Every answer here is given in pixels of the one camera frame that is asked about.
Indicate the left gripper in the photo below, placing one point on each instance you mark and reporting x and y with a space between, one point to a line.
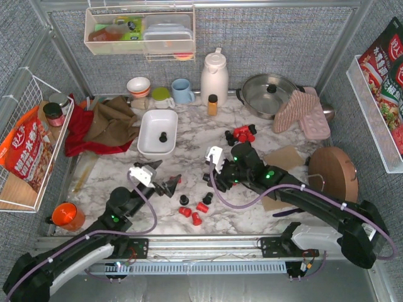
158 187

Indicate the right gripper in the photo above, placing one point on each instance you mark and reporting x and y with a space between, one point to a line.
221 175

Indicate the black coffee capsule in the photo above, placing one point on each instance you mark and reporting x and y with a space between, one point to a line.
232 141
207 200
252 129
163 137
183 200
228 135

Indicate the brown cardboard square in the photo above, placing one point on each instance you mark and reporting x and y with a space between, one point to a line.
285 158

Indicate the pink striped cloth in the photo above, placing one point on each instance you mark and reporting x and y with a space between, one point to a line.
299 105

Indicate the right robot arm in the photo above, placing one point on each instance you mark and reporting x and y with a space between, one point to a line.
356 230

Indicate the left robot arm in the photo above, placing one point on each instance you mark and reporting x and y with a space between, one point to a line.
37 278

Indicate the red coffee capsule cluster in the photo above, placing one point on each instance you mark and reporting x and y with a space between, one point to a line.
242 134

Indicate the white rectangular storage basket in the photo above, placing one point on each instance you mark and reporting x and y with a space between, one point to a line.
154 122

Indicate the brown cardboard sheet right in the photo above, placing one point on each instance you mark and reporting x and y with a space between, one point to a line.
270 204

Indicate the brown cloth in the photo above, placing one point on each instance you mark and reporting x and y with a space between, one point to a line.
113 123

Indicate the orange spice bottle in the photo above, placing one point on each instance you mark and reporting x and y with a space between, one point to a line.
212 105

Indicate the green lidded white cup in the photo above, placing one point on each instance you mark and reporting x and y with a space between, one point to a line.
162 98

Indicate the blue mug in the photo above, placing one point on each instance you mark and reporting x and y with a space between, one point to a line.
181 91

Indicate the steel pot with glass lid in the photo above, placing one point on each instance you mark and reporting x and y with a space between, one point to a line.
264 94

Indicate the white orange striped bowl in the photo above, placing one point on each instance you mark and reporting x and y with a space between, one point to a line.
138 87

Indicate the white thermos jug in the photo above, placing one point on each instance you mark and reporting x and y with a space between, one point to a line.
214 78

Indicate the pink egg tray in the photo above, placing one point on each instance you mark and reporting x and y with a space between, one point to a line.
314 125

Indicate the red cloth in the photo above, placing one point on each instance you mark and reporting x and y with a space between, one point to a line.
79 125

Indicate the round wooden board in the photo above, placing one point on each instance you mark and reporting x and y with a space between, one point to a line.
331 171

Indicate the orange cup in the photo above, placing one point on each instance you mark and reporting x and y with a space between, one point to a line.
67 216

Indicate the steel cup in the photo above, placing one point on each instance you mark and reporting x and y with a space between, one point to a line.
329 112

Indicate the pink yellow sponge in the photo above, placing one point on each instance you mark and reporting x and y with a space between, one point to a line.
183 56

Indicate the dark lid glass jar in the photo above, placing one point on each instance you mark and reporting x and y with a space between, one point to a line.
54 115

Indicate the silver lid glass jar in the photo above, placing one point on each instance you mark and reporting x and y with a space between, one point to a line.
62 100

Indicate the orange snack bag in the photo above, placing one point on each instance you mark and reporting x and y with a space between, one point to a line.
25 153

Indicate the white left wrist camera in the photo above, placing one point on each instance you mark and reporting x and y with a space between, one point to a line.
145 175

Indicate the purple spatula handle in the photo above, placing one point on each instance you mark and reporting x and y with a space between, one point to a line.
288 212

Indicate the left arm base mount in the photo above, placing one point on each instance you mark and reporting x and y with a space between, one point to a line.
130 248

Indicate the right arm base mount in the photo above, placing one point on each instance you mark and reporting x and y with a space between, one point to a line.
280 245

